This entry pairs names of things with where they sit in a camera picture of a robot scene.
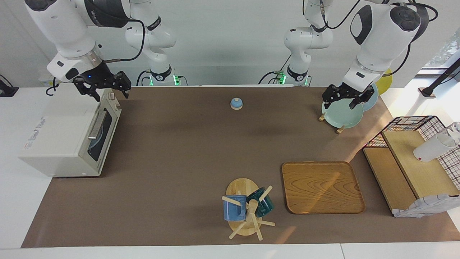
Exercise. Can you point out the wooden two-step shelf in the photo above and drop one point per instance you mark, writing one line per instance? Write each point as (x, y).
(420, 169)

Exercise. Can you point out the white toaster oven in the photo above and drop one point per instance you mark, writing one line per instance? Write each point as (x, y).
(61, 133)

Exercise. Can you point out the checkered grey cloth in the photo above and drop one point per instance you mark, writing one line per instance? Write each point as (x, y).
(427, 207)

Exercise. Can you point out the black device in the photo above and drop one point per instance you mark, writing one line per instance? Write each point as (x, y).
(7, 90)

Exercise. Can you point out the wooden plate rack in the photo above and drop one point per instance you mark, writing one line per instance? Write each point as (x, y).
(340, 130)

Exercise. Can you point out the brown table mat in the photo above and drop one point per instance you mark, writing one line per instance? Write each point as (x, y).
(179, 162)

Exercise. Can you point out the dark green mug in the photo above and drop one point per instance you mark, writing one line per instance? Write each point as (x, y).
(265, 207)

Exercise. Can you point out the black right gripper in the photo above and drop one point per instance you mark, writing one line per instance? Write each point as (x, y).
(99, 77)

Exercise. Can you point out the light blue racked plate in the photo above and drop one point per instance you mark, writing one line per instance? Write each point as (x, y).
(372, 102)

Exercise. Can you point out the white cup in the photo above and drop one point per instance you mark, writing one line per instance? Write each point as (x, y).
(431, 149)

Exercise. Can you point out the white power strip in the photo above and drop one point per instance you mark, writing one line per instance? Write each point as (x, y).
(43, 81)

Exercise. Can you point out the black camera stand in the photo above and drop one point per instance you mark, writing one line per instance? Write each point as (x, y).
(444, 77)

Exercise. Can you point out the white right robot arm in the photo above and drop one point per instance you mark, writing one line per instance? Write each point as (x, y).
(64, 28)

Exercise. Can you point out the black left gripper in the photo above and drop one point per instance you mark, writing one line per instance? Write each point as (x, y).
(346, 91)

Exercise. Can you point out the clear glass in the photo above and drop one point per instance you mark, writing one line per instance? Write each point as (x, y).
(454, 131)

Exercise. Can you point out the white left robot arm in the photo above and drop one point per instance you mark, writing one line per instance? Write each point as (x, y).
(377, 43)

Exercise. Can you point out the wooden serving tray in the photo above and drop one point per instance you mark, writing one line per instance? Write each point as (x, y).
(321, 187)

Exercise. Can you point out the pale green plate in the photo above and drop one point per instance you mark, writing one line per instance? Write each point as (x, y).
(341, 115)

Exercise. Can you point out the wooden mug tree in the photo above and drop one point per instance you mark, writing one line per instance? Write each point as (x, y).
(240, 185)

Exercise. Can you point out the blue mug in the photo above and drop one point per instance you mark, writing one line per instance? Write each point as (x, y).
(233, 210)

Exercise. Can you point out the window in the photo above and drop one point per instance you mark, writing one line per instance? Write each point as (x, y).
(449, 46)

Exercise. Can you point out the yellow plate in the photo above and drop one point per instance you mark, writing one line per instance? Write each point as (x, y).
(385, 84)

